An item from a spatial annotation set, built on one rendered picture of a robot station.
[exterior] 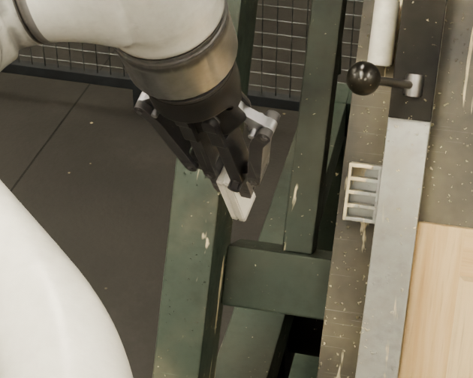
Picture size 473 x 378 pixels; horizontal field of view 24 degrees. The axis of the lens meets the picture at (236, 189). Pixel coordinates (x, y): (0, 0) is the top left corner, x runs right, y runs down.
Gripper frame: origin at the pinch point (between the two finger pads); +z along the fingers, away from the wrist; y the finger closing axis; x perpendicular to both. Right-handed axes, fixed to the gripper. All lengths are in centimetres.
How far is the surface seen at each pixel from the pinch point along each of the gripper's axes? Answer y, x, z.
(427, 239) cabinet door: -12.1, -15.3, 32.5
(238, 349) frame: 21, -10, 78
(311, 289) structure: 1.7, -8.4, 40.5
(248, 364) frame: 18, -7, 76
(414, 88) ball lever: -7.8, -27.3, 18.9
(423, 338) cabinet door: -14.1, -5.5, 39.3
